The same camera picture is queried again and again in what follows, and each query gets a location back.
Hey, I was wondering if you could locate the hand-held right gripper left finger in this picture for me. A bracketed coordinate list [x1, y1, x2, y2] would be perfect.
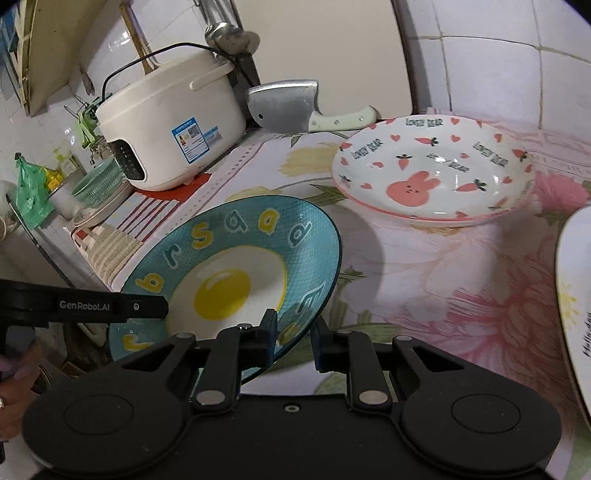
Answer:
[121, 309, 280, 414]

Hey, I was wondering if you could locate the green plastic bag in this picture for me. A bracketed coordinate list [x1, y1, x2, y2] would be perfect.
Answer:
[16, 154, 56, 229]

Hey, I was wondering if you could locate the blue fried egg print plate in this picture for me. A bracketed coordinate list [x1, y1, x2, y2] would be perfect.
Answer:
[108, 195, 343, 385]

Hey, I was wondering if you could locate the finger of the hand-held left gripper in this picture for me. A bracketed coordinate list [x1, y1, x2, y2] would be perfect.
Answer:
[124, 295, 170, 322]

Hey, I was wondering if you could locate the white pink rabbit print plate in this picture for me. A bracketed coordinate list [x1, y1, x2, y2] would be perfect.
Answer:
[331, 114, 537, 228]

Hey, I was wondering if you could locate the floral tablecloth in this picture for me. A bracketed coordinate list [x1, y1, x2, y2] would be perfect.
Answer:
[71, 108, 591, 462]

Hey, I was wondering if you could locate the steel cleaver with white handle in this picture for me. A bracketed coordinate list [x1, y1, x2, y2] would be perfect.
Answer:
[246, 79, 380, 134]

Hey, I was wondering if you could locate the cream cutting board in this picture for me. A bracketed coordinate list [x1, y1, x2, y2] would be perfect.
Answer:
[233, 0, 414, 121]

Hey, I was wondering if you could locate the person's left hand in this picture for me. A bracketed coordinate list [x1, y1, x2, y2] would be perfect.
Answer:
[0, 344, 43, 444]

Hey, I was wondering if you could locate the plain white plate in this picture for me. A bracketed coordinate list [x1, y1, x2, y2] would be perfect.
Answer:
[71, 189, 134, 229]

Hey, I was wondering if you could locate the white cup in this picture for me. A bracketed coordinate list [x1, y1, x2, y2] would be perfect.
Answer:
[48, 185, 81, 220]

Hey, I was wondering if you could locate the green colander bowl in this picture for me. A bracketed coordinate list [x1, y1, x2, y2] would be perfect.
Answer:
[71, 159, 125, 213]

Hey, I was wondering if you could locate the beige plastic container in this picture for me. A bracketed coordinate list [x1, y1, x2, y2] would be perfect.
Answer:
[95, 46, 247, 192]

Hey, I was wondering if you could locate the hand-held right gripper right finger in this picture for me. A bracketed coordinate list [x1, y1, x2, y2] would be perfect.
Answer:
[311, 316, 467, 414]

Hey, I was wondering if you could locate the hanging metal ladle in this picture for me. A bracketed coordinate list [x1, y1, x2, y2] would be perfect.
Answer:
[204, 0, 262, 55]

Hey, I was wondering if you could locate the wooden spatula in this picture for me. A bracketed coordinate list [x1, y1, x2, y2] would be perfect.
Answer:
[119, 2, 160, 75]

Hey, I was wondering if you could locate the white plate with script print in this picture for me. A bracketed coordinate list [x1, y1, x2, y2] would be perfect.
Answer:
[554, 203, 591, 418]

